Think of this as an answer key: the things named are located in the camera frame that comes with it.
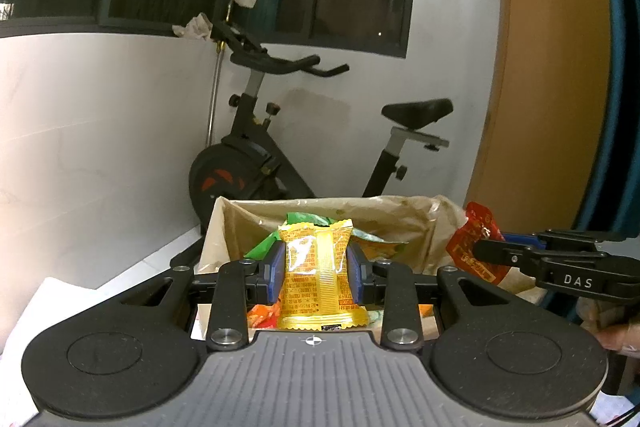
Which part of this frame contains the red snack packet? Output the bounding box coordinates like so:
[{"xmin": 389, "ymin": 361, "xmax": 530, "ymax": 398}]
[{"xmin": 445, "ymin": 201, "xmax": 507, "ymax": 285}]

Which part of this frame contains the blue curtain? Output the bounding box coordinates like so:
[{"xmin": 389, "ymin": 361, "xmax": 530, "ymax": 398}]
[{"xmin": 592, "ymin": 0, "xmax": 640, "ymax": 238}]

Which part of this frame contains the cardboard box with plastic liner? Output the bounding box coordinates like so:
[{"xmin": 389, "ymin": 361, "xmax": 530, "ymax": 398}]
[{"xmin": 197, "ymin": 194, "xmax": 538, "ymax": 343}]

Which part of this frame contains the metal pole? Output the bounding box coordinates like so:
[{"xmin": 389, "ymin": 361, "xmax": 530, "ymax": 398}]
[{"xmin": 205, "ymin": 4, "xmax": 236, "ymax": 148}]

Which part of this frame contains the green snack packet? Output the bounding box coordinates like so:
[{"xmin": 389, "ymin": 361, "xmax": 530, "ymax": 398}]
[{"xmin": 244, "ymin": 211, "xmax": 408, "ymax": 264}]

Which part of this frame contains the black exercise bike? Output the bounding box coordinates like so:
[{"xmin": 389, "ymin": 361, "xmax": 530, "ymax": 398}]
[{"xmin": 170, "ymin": 20, "xmax": 455, "ymax": 268}]

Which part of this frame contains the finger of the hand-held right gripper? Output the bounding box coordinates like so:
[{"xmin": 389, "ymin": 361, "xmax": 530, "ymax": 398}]
[
  {"xmin": 472, "ymin": 238, "xmax": 547, "ymax": 276},
  {"xmin": 502, "ymin": 229, "xmax": 627, "ymax": 252}
]

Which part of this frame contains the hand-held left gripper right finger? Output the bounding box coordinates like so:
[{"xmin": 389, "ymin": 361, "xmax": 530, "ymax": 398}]
[{"xmin": 346, "ymin": 241, "xmax": 506, "ymax": 353}]

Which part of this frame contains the yellow snack packet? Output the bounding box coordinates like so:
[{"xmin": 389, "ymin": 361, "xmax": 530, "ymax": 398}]
[{"xmin": 277, "ymin": 218, "xmax": 370, "ymax": 332}]

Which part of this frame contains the crumpled white tissue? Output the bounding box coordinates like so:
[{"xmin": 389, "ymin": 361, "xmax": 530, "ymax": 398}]
[{"xmin": 172, "ymin": 12, "xmax": 213, "ymax": 42}]

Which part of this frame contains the orange wooden panel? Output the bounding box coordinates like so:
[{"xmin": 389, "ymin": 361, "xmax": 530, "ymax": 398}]
[{"xmin": 467, "ymin": 0, "xmax": 616, "ymax": 233}]

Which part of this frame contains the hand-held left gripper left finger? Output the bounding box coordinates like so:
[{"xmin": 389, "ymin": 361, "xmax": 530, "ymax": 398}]
[{"xmin": 120, "ymin": 241, "xmax": 287, "ymax": 353}]

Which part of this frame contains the person's right hand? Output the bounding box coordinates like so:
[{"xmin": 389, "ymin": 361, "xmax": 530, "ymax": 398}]
[{"xmin": 582, "ymin": 297, "xmax": 640, "ymax": 354}]

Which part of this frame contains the pale quilted cloth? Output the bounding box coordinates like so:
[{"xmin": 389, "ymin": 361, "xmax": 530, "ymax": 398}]
[{"xmin": 0, "ymin": 276, "xmax": 201, "ymax": 427}]

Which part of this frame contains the orange snack packet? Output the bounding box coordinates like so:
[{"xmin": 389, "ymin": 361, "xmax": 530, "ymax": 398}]
[{"xmin": 247, "ymin": 304, "xmax": 281, "ymax": 330}]

